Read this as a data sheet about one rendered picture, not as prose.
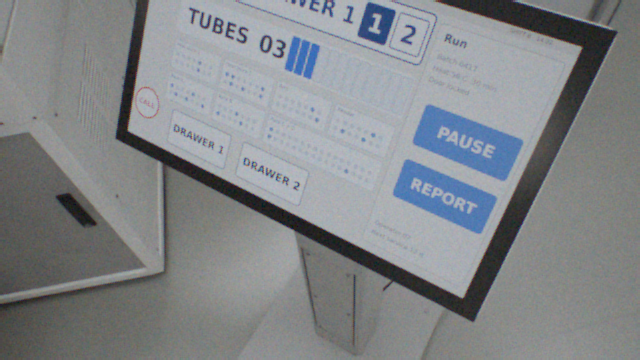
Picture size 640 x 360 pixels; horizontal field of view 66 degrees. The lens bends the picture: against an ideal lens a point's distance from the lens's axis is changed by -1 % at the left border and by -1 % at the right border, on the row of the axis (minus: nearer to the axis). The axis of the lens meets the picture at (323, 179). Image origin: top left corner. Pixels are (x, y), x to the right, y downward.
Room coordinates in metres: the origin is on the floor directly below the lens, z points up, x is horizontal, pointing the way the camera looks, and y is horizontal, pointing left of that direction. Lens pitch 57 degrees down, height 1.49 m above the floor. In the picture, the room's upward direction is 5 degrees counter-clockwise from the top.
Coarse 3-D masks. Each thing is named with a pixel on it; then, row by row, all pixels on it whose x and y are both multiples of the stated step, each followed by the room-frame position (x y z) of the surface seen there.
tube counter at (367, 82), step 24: (264, 24) 0.45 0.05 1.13; (264, 48) 0.43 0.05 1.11; (288, 48) 0.42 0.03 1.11; (312, 48) 0.41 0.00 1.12; (336, 48) 0.40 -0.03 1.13; (288, 72) 0.40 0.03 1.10; (312, 72) 0.39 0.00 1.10; (336, 72) 0.38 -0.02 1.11; (360, 72) 0.37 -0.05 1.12; (384, 72) 0.36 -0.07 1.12; (360, 96) 0.36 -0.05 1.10; (384, 96) 0.35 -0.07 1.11; (408, 96) 0.34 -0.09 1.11
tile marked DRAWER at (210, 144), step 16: (176, 112) 0.43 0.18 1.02; (176, 128) 0.42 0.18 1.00; (192, 128) 0.41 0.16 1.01; (208, 128) 0.40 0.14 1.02; (176, 144) 0.40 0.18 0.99; (192, 144) 0.39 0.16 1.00; (208, 144) 0.39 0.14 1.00; (224, 144) 0.38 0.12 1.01; (208, 160) 0.37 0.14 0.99; (224, 160) 0.37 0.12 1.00
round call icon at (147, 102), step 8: (136, 88) 0.47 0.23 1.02; (144, 88) 0.47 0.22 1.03; (152, 88) 0.46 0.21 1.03; (136, 96) 0.47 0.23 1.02; (144, 96) 0.46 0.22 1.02; (152, 96) 0.46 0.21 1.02; (160, 96) 0.45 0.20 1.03; (136, 104) 0.46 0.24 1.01; (144, 104) 0.46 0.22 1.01; (152, 104) 0.45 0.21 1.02; (160, 104) 0.45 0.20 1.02; (136, 112) 0.45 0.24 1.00; (144, 112) 0.45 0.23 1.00; (152, 112) 0.44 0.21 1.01; (152, 120) 0.44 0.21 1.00
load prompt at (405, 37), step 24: (240, 0) 0.48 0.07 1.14; (264, 0) 0.47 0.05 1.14; (288, 0) 0.46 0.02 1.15; (312, 0) 0.44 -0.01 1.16; (336, 0) 0.43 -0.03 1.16; (360, 0) 0.42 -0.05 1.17; (384, 0) 0.41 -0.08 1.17; (312, 24) 0.43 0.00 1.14; (336, 24) 0.42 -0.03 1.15; (360, 24) 0.41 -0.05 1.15; (384, 24) 0.40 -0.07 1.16; (408, 24) 0.39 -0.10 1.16; (432, 24) 0.38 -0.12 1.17; (384, 48) 0.38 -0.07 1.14; (408, 48) 0.37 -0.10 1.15
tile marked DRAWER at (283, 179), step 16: (240, 160) 0.36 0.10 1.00; (256, 160) 0.35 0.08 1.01; (272, 160) 0.34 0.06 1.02; (240, 176) 0.34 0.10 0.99; (256, 176) 0.34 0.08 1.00; (272, 176) 0.33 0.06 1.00; (288, 176) 0.32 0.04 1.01; (304, 176) 0.32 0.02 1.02; (272, 192) 0.32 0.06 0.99; (288, 192) 0.31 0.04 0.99; (304, 192) 0.31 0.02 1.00
